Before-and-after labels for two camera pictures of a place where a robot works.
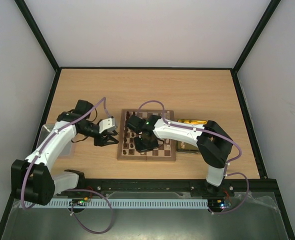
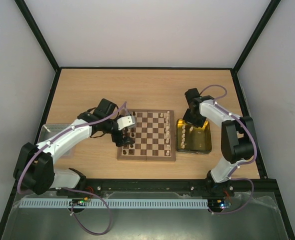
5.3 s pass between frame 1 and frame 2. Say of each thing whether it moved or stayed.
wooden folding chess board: stayed
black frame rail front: stayed
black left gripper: moved
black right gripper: moved
